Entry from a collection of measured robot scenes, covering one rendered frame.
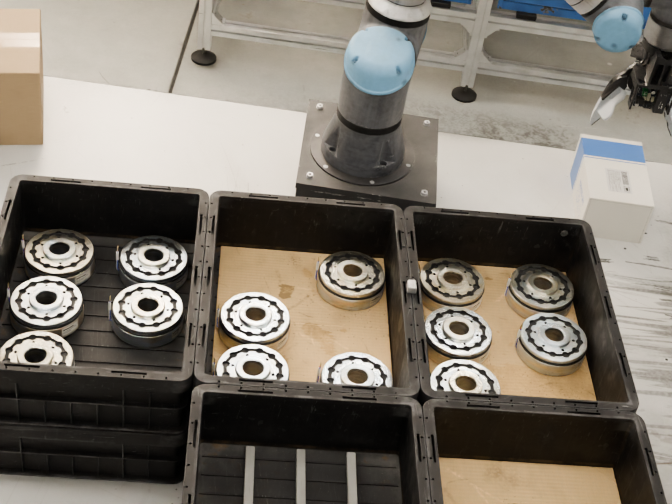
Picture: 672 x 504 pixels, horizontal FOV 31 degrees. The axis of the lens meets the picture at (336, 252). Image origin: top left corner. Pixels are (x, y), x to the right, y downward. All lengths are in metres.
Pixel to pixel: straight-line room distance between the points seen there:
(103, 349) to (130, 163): 0.61
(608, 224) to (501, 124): 1.55
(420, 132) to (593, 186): 0.33
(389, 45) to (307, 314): 0.51
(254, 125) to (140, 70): 1.44
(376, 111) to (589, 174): 0.45
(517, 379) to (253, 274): 0.43
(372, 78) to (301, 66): 1.87
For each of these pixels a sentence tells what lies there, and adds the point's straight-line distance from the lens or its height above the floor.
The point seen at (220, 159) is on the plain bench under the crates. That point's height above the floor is 0.70.
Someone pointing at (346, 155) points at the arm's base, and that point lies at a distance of 2.13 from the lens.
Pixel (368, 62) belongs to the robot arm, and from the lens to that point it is 2.04.
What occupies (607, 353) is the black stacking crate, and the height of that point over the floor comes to 0.90.
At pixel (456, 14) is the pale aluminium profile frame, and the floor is 0.29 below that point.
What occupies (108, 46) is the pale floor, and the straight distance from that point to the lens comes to 3.93.
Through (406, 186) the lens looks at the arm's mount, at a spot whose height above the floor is 0.80.
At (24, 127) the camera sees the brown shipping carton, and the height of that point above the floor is 0.74.
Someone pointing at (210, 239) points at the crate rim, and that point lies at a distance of 1.79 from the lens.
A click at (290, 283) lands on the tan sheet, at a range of 1.88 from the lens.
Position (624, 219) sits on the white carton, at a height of 0.75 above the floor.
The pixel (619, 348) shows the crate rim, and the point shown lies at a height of 0.93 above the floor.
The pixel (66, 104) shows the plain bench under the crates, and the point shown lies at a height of 0.70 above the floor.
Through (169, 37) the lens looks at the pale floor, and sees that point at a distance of 3.99.
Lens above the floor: 2.11
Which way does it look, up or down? 41 degrees down
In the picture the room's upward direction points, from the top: 9 degrees clockwise
